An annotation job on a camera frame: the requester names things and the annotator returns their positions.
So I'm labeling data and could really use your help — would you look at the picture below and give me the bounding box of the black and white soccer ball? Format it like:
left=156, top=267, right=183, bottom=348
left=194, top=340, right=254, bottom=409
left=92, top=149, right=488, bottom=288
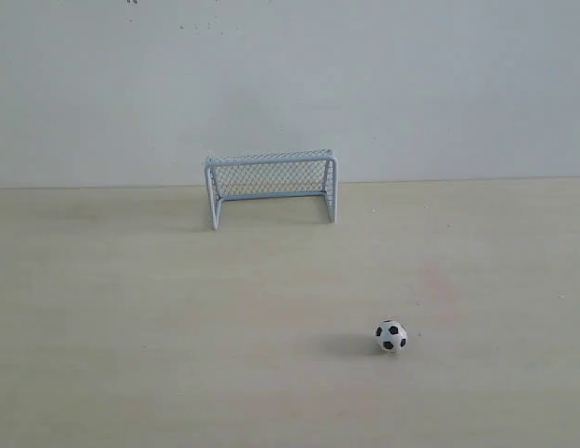
left=375, top=319, right=408, bottom=355

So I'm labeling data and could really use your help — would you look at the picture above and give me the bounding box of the small white soccer goal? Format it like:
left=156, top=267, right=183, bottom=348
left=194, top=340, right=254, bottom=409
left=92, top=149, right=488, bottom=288
left=204, top=149, right=339, bottom=230

